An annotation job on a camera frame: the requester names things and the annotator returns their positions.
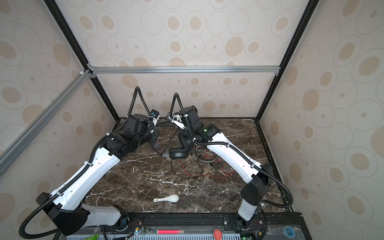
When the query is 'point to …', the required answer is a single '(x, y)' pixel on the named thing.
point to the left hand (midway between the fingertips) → (158, 127)
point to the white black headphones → (204, 161)
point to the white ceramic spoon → (172, 198)
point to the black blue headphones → (180, 153)
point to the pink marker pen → (170, 231)
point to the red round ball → (217, 234)
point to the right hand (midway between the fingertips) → (189, 117)
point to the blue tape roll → (289, 231)
